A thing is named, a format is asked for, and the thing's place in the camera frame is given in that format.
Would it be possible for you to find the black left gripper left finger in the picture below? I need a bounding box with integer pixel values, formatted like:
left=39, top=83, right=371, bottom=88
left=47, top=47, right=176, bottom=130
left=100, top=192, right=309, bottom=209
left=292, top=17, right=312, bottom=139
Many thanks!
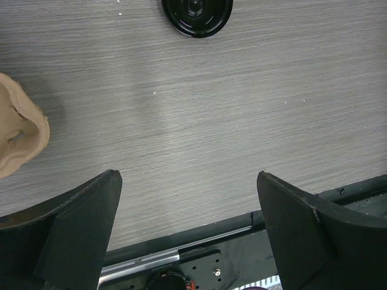
left=1, top=170, right=123, bottom=289

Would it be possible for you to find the tan cloth lump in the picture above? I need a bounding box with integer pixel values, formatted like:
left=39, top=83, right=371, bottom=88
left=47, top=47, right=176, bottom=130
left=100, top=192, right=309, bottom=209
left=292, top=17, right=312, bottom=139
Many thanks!
left=1, top=73, right=50, bottom=178

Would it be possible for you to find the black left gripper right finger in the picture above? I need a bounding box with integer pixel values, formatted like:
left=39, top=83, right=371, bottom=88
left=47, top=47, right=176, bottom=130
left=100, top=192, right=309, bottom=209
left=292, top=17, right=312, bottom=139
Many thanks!
left=257, top=172, right=386, bottom=289

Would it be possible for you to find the black plastic cup lid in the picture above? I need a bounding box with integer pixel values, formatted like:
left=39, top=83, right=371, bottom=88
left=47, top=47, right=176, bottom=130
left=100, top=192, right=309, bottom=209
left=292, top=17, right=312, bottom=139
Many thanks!
left=161, top=0, right=233, bottom=38

